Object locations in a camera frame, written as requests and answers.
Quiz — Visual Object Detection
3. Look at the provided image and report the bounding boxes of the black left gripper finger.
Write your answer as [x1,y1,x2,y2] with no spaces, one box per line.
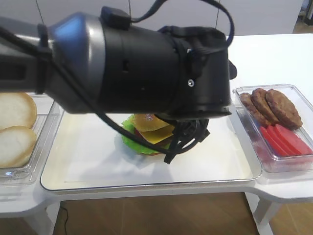
[168,119,210,151]

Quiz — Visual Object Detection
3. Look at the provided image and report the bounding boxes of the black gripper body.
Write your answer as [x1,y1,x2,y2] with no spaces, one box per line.
[157,26,237,121]

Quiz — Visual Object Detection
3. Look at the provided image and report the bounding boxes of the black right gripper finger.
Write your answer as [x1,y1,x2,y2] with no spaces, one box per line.
[163,127,196,165]

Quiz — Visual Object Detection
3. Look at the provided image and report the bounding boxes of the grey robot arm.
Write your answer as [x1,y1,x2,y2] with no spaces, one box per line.
[0,0,237,163]

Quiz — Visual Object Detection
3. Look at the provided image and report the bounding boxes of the yellow cheese slice on burger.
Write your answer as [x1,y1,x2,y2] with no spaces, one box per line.
[139,125,174,144]

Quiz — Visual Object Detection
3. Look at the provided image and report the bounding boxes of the green lettuce on burger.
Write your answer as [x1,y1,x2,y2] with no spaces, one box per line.
[121,114,172,155]

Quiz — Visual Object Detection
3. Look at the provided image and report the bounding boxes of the brown patty on burger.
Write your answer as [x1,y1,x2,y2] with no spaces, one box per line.
[146,136,173,148]

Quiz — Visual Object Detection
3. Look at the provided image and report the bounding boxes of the bottom bun of burger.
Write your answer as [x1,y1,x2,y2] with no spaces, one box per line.
[140,152,161,156]

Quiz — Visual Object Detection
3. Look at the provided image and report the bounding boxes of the middle brown patty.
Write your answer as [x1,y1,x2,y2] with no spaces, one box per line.
[251,88,280,125]

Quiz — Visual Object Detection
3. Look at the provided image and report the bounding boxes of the left brown patty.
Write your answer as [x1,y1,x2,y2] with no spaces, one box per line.
[239,93,271,128]

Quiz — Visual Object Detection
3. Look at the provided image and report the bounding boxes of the middle red tomato slice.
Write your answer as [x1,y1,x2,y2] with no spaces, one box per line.
[267,126,302,156]

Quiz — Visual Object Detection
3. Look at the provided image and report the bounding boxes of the red tomato slice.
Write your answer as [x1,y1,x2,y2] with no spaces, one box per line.
[260,126,288,157]
[267,126,302,156]
[274,124,313,155]

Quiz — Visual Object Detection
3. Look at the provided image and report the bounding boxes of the clear patty and tomato container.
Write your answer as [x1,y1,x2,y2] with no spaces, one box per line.
[230,84,313,173]

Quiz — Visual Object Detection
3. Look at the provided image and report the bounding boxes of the right brown patty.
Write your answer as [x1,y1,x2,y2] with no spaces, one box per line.
[266,89,303,130]

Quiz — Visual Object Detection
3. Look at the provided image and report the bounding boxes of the white metal baking tray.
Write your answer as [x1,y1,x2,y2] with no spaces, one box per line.
[41,113,262,190]

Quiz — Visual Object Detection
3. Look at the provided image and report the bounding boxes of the left red tomato slice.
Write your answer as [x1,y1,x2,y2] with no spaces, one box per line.
[260,126,288,157]

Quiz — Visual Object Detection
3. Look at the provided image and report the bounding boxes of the right red tomato slice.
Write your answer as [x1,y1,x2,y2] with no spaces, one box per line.
[274,124,313,155]

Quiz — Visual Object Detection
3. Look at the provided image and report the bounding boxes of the clear bun container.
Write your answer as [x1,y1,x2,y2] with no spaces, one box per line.
[0,94,64,187]

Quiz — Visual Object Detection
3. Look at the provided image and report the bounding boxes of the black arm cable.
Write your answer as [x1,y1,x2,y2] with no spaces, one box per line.
[0,0,235,154]

